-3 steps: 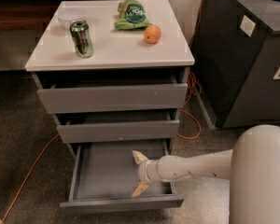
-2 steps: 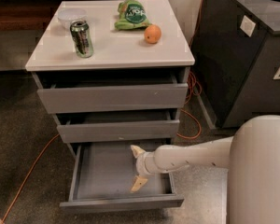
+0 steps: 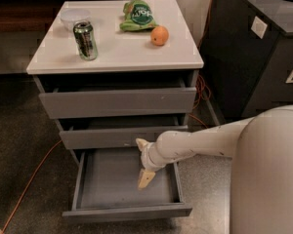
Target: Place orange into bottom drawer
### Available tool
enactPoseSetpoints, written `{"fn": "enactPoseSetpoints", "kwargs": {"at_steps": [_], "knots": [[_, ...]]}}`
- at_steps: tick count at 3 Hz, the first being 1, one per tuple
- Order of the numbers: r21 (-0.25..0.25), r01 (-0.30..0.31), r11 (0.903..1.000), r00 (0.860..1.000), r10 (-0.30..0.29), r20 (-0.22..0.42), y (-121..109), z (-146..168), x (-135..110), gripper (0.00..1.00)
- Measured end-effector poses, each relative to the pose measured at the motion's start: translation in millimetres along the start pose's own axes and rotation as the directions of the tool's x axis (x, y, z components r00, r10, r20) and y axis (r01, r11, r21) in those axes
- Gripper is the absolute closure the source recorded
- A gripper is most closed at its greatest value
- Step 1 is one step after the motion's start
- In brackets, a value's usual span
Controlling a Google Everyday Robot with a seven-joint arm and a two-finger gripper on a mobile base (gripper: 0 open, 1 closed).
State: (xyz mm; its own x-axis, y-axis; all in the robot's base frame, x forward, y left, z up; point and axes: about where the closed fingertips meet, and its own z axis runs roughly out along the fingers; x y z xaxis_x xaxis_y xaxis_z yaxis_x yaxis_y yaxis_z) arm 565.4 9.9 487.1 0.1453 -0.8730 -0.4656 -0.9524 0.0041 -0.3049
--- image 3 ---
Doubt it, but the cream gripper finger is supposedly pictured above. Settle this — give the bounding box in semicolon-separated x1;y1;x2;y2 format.
136;138;149;152
138;169;155;189

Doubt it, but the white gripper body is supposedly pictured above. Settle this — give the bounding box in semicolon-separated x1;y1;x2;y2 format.
141;142;167;172

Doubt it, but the grey bottom drawer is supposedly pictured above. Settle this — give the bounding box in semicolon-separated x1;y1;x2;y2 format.
63;147;191;223

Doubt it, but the grey drawer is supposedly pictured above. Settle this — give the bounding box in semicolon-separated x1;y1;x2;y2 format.
60;114;188;150
63;147;191;223
39;83;195;119

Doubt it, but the orange fruit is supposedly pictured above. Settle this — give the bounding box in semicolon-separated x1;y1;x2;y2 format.
150;26;169;46

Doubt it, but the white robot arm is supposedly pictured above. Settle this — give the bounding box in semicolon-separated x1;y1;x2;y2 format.
136;105;293;234

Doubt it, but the grey middle drawer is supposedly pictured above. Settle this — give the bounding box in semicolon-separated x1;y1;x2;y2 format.
60;114;188;150

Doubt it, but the grey drawer cabinet white top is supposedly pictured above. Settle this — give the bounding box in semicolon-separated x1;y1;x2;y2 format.
27;0;203;159

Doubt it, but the grey top drawer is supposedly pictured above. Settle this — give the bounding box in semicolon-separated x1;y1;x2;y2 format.
39;83;195;119

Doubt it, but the green soda can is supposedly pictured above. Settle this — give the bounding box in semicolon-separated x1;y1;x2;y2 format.
73;20;98;60

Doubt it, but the green chip bag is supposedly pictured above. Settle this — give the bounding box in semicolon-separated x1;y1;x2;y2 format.
119;0;157;32

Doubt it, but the dark grey trash bin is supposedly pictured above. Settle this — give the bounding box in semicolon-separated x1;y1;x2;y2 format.
200;0;293;119

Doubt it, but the white bowl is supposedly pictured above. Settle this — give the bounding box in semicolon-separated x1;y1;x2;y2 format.
60;9;90;30

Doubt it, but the orange extension cable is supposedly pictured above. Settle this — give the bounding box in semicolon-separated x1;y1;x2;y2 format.
1;0;221;234

